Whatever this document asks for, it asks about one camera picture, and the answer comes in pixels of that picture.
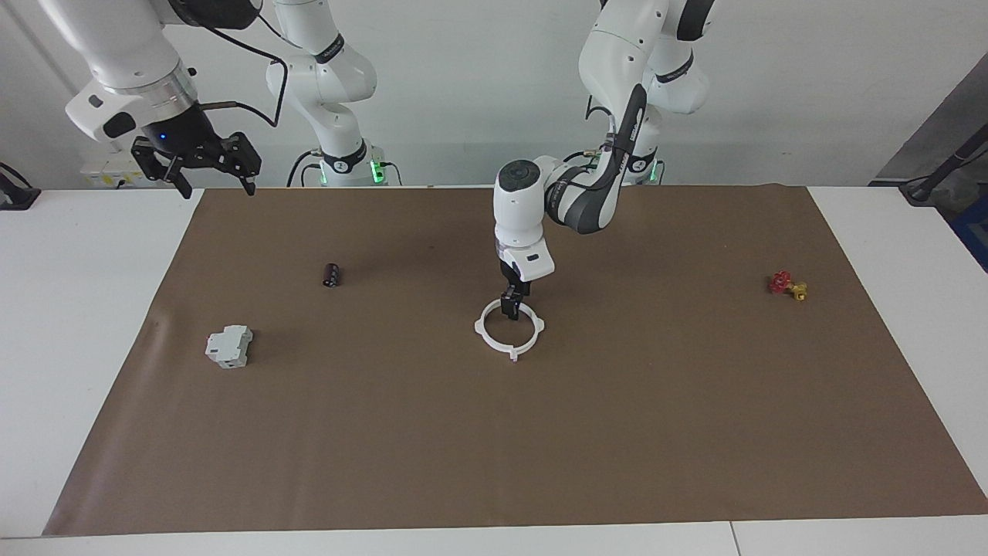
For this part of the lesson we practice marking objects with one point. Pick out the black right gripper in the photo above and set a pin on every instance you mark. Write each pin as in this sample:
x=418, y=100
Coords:
x=176, y=131

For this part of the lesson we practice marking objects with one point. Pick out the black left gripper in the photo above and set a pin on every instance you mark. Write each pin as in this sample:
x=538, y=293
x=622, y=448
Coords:
x=515, y=284

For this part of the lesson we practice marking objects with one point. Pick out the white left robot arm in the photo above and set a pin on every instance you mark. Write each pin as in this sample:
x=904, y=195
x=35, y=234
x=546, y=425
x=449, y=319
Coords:
x=590, y=201

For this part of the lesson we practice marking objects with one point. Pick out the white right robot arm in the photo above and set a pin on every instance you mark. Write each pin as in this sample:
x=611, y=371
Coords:
x=123, y=54

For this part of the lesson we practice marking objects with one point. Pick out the white power strip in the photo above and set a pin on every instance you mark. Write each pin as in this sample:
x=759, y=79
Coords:
x=104, y=174

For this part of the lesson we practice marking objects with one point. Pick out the brown table mat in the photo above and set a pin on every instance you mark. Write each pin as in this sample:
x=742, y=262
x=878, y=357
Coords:
x=540, y=448

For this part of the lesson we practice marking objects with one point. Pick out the black cylindrical capacitor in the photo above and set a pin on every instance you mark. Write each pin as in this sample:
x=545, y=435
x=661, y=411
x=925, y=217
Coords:
x=331, y=275

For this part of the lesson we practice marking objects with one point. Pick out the white circuit breaker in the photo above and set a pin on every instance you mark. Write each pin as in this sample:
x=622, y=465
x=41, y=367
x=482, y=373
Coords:
x=229, y=347

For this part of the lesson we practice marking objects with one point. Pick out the black stand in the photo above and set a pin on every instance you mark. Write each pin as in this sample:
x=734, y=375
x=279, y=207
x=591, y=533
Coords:
x=922, y=189

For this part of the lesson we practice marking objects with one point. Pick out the blue box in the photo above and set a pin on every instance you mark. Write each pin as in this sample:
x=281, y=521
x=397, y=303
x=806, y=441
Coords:
x=974, y=228

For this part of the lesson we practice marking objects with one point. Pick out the black clamp mount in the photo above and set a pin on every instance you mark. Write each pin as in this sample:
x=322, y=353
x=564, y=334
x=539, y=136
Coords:
x=15, y=197

